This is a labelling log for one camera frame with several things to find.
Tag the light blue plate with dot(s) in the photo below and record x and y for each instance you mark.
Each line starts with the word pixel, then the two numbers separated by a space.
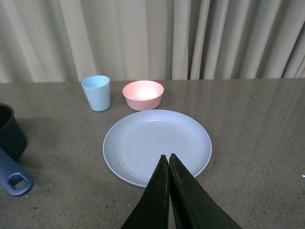
pixel 133 146

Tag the pink plastic bowl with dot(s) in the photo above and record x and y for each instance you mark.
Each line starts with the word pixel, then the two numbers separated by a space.
pixel 143 95

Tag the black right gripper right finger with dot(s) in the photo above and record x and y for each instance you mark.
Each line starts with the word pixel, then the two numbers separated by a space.
pixel 192 207

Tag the light blue plastic cup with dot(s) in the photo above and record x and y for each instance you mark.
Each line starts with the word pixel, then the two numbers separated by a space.
pixel 98 92

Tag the beige curtain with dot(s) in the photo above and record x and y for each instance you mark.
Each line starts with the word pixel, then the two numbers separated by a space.
pixel 70 40

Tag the dark blue saucepan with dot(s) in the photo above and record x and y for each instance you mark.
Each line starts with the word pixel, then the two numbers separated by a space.
pixel 13 178

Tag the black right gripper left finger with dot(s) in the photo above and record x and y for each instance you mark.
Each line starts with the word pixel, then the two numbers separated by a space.
pixel 152 211

